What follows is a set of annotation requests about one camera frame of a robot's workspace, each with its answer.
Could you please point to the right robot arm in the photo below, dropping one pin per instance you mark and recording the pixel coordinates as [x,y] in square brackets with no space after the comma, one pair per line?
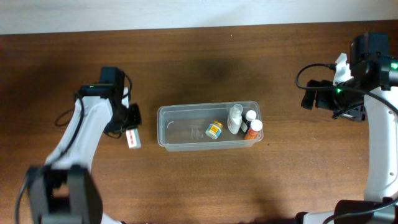
[364,88]

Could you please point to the clear plastic container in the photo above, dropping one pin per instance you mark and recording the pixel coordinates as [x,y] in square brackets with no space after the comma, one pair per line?
[182,128]

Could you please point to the white spray bottle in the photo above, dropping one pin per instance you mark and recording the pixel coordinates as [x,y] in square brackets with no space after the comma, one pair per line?
[235,118]

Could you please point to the gold lid small jar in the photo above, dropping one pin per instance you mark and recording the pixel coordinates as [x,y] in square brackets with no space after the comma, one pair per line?
[214,130]

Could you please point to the white blue medicine box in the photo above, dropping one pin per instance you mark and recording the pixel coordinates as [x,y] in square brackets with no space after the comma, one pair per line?
[133,139]

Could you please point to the dark bottle white cap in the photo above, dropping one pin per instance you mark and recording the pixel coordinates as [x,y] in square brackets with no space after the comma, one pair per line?
[248,118]

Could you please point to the orange tube white cap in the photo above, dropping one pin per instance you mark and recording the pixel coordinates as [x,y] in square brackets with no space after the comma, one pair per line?
[255,127]

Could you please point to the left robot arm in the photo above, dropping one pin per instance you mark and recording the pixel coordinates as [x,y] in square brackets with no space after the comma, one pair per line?
[62,190]

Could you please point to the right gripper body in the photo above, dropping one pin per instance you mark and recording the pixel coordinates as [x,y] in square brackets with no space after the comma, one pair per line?
[347,104]

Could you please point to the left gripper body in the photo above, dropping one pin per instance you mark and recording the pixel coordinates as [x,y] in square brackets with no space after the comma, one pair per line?
[130,118]

